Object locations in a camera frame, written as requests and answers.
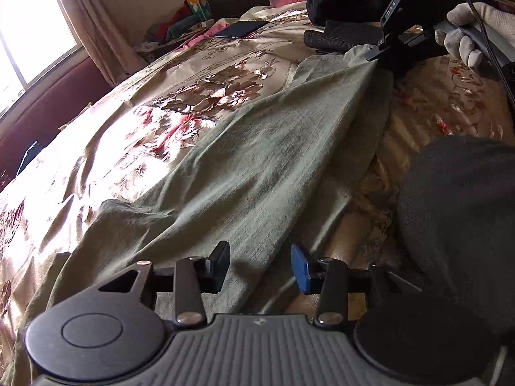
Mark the floral satin bedspread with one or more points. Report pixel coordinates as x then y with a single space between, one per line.
132 136

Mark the grey-green pants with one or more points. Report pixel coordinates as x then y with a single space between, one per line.
257 161

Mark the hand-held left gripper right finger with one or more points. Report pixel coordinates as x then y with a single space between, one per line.
302 269

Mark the pile of colourful clutter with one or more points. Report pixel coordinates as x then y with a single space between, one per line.
173 26

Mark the blue flat object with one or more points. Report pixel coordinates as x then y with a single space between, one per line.
29 157

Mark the beige curtain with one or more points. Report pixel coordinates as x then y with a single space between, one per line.
92 20

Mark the dark flat notebook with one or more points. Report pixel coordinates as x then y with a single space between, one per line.
241 29

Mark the person's right hand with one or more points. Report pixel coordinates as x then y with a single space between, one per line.
495 18

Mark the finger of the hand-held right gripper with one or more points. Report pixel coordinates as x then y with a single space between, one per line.
426 50

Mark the window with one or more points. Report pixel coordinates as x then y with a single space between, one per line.
32 24

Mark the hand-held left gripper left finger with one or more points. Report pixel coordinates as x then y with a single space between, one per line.
219 265

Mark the black clothes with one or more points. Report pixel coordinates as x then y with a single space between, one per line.
342 2

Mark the person's dark-clothed leg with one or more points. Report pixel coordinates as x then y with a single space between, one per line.
454 217

